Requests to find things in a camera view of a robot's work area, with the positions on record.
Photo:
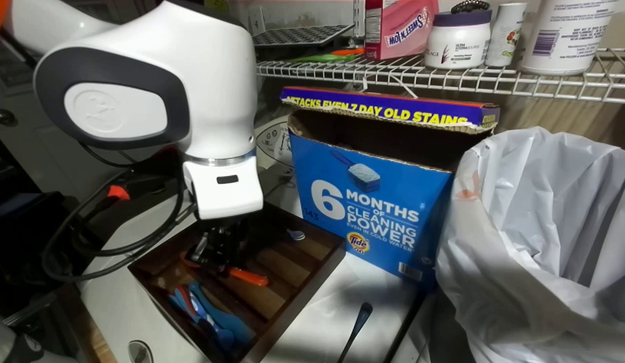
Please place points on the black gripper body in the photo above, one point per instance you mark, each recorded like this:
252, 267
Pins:
222, 237

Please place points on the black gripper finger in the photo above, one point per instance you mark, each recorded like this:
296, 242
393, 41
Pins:
205, 261
234, 263

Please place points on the pink cardboard box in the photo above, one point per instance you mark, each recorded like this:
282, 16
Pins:
404, 31

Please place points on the orange plastic spoon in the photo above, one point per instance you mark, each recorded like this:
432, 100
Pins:
251, 277

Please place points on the trash bin with white liner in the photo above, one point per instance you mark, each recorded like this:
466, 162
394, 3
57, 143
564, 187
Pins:
542, 235

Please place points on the grey panel door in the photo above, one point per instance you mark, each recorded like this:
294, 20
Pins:
31, 168

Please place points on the white printed bottle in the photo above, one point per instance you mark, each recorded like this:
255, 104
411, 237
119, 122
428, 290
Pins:
507, 32

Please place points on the white jar with dark lid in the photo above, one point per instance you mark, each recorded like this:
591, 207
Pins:
456, 42

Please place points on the orange blue detergent box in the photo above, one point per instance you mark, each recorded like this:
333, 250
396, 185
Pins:
379, 201

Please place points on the round door knob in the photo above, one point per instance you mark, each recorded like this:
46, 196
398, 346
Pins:
3, 118

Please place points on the large round tub container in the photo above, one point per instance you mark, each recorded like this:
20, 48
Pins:
568, 41

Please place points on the grey grid tray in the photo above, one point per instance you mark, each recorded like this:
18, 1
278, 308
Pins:
305, 32

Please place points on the round grey washer cap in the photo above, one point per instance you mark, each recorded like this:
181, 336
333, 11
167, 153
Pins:
140, 351

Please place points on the flat orange green item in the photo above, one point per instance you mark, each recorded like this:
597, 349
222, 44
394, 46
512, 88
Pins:
339, 53

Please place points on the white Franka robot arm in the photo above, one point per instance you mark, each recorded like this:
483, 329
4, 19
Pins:
192, 81

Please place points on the brown wooden cutlery rack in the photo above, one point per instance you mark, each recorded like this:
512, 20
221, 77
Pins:
286, 268

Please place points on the blue plastic spoon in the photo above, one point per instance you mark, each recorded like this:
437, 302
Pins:
185, 302
224, 325

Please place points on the light wooden plank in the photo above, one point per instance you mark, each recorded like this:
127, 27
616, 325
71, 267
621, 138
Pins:
101, 346

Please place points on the black bulky equipment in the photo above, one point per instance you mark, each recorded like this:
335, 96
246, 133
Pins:
24, 254

